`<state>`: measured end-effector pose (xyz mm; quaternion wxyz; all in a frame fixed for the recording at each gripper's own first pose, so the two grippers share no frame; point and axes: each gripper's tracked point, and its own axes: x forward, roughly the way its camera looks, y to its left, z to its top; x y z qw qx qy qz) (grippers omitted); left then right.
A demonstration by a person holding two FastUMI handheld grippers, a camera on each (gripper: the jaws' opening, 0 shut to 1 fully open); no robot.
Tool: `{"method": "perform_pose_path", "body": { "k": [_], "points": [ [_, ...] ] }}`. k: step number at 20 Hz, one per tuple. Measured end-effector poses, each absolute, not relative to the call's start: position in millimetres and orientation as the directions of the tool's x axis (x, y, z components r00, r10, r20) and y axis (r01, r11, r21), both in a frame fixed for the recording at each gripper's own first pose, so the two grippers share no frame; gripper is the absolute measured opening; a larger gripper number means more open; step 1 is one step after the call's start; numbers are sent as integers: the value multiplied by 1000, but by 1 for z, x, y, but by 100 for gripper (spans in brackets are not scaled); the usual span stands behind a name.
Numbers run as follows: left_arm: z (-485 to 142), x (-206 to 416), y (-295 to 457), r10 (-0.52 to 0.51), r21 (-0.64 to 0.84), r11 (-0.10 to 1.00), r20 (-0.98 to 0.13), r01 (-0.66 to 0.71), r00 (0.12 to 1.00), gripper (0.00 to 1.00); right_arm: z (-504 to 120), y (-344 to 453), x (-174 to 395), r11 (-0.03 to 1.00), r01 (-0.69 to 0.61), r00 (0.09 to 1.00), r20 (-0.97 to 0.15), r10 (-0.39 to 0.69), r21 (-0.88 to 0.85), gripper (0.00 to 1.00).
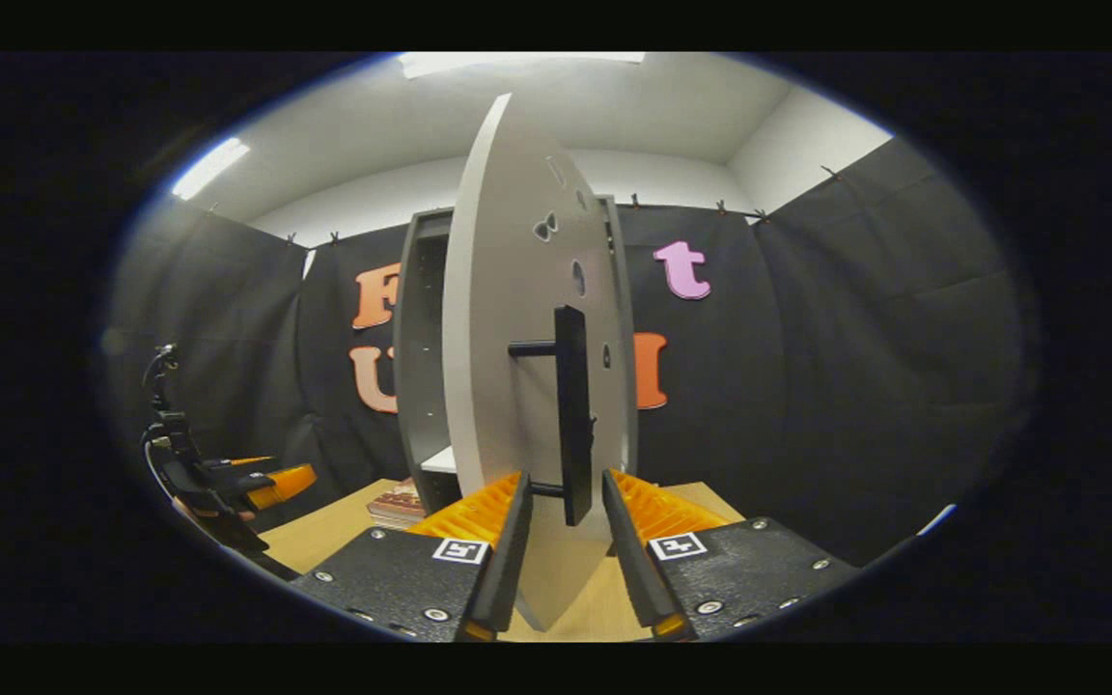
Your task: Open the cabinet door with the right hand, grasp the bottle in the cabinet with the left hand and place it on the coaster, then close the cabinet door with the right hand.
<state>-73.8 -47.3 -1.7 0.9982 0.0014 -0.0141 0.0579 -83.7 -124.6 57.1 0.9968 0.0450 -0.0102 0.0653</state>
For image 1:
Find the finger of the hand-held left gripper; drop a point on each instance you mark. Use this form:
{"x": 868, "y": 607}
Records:
{"x": 237, "y": 466}
{"x": 281, "y": 485}

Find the plain thick book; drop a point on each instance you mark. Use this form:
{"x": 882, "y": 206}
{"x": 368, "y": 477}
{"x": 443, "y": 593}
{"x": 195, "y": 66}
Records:
{"x": 392, "y": 522}

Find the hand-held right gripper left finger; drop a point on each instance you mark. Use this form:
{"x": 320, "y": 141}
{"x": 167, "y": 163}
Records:
{"x": 508, "y": 560}

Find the brown cover book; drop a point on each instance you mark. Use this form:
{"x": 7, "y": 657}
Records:
{"x": 400, "y": 500}

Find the black backdrop cloth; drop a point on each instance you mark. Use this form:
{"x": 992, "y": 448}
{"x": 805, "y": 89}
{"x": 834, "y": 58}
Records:
{"x": 855, "y": 386}

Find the grey cabinet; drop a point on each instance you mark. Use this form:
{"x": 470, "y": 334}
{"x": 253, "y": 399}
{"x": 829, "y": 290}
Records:
{"x": 411, "y": 386}

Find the ceiling light panel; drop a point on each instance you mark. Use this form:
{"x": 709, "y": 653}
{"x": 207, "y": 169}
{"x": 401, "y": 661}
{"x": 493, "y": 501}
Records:
{"x": 517, "y": 64}
{"x": 210, "y": 169}

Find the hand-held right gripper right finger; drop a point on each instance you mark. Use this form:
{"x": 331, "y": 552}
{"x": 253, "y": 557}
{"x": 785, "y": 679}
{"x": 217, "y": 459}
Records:
{"x": 631, "y": 560}

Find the white cabinet door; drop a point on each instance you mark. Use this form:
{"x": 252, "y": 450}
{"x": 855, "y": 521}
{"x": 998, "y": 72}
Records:
{"x": 508, "y": 290}

